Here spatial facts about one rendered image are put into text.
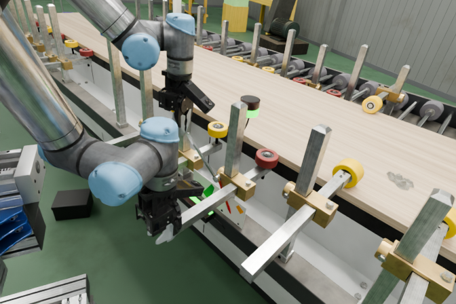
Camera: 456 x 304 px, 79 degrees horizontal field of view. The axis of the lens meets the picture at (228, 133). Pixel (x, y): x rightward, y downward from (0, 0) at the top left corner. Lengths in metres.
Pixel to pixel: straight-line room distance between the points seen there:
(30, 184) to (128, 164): 0.38
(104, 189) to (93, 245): 1.41
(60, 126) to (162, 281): 1.29
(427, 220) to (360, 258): 0.47
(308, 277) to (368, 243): 0.23
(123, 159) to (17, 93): 0.17
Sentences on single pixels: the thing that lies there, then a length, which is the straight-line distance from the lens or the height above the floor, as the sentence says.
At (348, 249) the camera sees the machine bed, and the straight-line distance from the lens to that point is 1.09.
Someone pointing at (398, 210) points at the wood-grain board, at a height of 0.90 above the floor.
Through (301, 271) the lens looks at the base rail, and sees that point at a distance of 0.94.
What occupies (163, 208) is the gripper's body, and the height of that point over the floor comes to 0.96.
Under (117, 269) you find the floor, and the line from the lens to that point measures 1.77.
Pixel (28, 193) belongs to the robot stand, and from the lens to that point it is 0.84.
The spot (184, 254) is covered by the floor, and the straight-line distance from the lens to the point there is 1.78.
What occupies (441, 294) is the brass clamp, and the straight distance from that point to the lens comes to 0.75.
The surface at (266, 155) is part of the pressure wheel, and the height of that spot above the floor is 0.91.
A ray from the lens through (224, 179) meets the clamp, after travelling 0.93.
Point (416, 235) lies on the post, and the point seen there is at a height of 1.04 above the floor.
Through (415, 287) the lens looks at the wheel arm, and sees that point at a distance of 0.71.
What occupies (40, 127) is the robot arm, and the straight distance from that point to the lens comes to 0.51.
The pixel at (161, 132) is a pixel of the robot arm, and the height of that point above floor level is 1.18.
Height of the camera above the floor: 1.45
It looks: 31 degrees down
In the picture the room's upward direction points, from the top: 6 degrees clockwise
